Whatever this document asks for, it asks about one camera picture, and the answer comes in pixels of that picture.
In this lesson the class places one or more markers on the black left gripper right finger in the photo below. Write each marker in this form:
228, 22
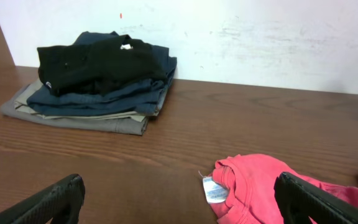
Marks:
300, 202

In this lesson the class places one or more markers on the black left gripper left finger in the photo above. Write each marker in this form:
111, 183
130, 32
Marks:
60, 203

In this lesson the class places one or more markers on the red printed t-shirt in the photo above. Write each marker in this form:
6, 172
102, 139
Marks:
240, 189

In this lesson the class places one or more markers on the grey folded trousers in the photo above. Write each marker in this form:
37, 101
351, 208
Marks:
122, 125

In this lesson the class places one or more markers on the navy blue folded garment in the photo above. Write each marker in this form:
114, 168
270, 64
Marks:
168, 63

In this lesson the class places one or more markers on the black folded garment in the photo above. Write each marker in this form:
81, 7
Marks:
98, 68

